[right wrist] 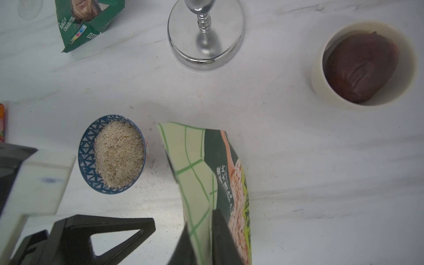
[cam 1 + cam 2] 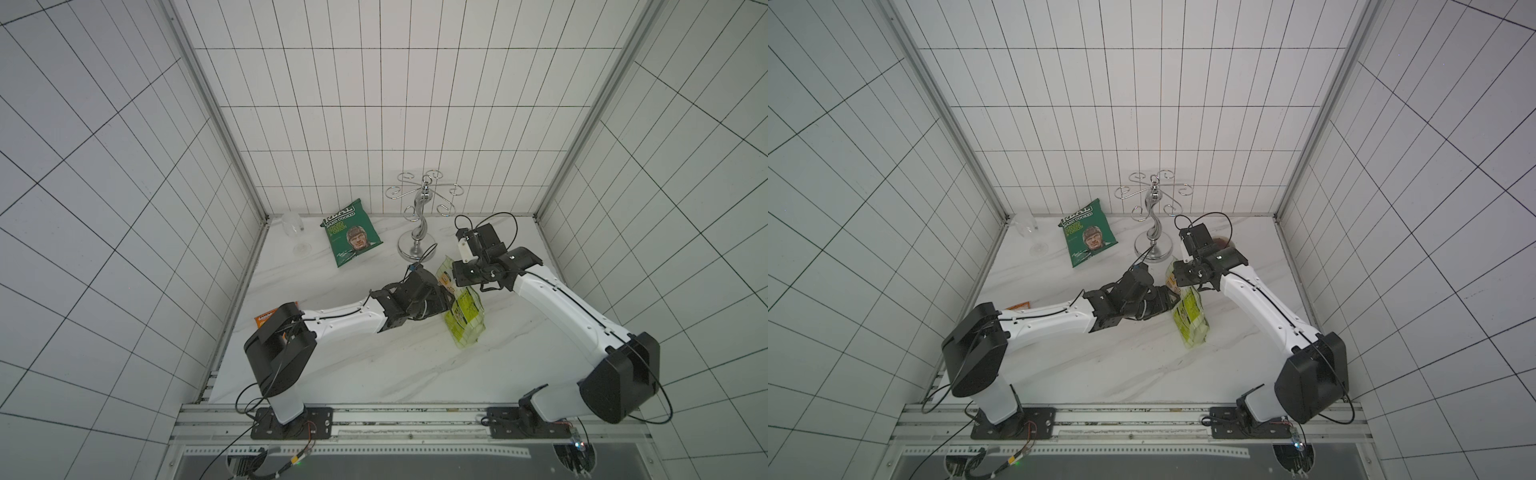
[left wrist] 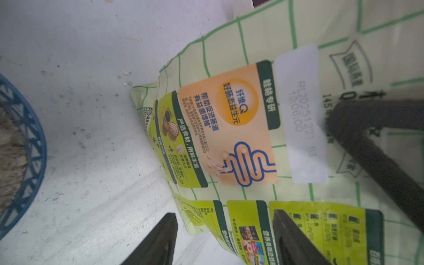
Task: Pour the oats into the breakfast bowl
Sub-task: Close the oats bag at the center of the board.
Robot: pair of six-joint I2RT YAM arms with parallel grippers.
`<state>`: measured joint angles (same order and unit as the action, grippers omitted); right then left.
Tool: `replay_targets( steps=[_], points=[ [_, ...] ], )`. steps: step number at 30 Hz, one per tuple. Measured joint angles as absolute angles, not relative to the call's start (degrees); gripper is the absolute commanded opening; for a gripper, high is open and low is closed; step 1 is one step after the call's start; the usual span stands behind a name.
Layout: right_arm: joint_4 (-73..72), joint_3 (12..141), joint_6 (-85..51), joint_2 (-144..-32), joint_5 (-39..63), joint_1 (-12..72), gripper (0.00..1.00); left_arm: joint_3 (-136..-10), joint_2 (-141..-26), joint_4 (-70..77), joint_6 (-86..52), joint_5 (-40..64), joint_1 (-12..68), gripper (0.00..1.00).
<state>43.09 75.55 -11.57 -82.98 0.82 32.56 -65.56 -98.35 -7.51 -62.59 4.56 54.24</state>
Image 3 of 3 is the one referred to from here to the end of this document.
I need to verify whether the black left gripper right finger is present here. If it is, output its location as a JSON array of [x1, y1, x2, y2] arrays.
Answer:
[[273, 209, 331, 265]]

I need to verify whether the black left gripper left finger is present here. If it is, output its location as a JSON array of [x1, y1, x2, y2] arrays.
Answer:
[[122, 213, 178, 265]]

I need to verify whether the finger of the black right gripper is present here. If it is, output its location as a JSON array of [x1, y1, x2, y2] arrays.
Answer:
[[325, 98, 424, 234]]

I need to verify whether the green oats bag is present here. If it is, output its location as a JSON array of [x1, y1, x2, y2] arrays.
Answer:
[[130, 1, 424, 265]]

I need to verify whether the blue patterned breakfast bowl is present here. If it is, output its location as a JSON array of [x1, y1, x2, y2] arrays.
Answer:
[[1, 76, 47, 238]]

